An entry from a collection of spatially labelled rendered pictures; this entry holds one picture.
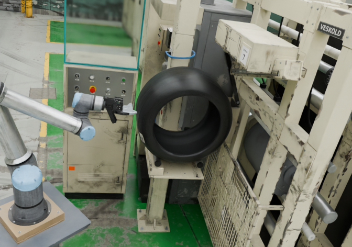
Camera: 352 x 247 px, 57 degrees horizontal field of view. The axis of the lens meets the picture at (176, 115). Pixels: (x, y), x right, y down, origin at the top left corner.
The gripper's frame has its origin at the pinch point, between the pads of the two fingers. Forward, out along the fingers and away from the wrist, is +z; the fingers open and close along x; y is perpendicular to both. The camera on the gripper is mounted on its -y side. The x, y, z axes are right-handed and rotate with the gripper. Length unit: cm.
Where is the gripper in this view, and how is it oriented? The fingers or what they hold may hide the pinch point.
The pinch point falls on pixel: (134, 113)
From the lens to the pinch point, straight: 201.6
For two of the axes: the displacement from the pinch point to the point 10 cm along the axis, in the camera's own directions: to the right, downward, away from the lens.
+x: -1.6, -4.5, 8.8
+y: 2.6, -8.8, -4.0
